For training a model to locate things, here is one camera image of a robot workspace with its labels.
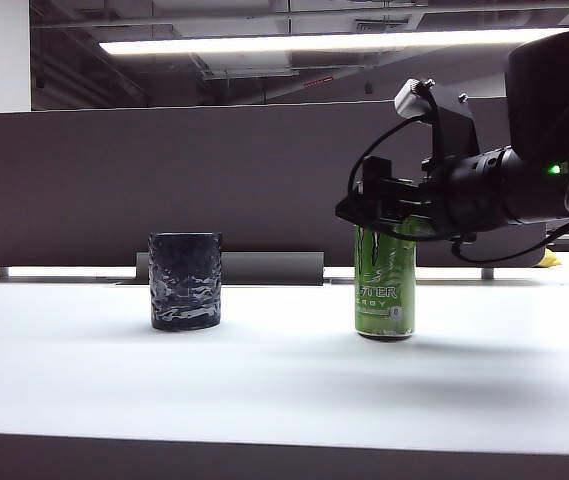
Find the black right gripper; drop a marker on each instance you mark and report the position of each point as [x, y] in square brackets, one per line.
[474, 195]

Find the green Monster energy can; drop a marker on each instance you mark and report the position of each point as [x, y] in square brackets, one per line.
[384, 285]

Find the dark textured glass cup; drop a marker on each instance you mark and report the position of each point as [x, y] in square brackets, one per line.
[186, 285]

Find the red ceiling sign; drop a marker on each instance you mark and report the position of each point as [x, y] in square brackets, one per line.
[320, 82]

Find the grey divider panel foot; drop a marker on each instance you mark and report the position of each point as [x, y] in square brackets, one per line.
[487, 274]
[3, 273]

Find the long ceiling light strip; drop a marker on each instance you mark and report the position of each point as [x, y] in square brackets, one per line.
[289, 44]

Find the small yellow object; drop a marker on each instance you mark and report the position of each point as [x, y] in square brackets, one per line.
[550, 259]

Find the dark grey desk divider panel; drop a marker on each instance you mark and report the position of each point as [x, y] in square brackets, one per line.
[164, 180]

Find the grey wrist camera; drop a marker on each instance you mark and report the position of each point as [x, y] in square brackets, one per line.
[411, 100]

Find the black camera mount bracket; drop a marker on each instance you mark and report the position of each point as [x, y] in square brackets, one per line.
[456, 125]

